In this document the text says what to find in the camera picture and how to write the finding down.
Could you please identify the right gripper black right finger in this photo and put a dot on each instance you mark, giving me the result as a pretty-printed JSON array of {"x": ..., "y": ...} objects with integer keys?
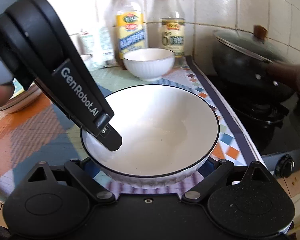
[{"x": 214, "y": 173}]

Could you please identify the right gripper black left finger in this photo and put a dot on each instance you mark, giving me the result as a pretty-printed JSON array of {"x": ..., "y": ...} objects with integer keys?
[{"x": 81, "y": 174}]

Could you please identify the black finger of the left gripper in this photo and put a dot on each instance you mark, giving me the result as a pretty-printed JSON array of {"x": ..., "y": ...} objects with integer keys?
[{"x": 110, "y": 138}]

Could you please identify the white ribbed bowl black rim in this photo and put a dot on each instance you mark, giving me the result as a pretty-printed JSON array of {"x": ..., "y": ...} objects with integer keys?
[{"x": 167, "y": 134}]

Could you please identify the large white slogan plate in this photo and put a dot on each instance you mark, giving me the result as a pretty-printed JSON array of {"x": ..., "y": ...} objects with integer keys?
[{"x": 21, "y": 98}]

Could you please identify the colourful patchwork table mat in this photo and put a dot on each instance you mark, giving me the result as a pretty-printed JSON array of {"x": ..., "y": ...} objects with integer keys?
[{"x": 41, "y": 131}]

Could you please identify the gas stove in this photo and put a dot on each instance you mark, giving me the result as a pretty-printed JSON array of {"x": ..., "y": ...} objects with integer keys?
[{"x": 274, "y": 130}]

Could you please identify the white ribbed bowl near bag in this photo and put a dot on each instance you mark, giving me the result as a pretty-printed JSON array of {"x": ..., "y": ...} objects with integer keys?
[{"x": 87, "y": 59}]

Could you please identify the white green plastic bag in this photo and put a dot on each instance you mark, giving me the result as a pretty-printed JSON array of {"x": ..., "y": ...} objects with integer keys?
[{"x": 98, "y": 44}]

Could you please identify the white ribbed bowl near bottles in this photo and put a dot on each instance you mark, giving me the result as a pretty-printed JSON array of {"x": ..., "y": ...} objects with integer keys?
[{"x": 149, "y": 64}]

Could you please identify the black wok with lid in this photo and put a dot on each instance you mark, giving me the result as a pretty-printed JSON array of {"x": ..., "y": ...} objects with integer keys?
[{"x": 253, "y": 67}]

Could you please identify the yellow label oil bottle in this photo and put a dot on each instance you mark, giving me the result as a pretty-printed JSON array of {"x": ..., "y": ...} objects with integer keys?
[{"x": 131, "y": 31}]

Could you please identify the yellow cap vinegar bottle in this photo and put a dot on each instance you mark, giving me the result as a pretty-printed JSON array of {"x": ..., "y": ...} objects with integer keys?
[{"x": 172, "y": 27}]

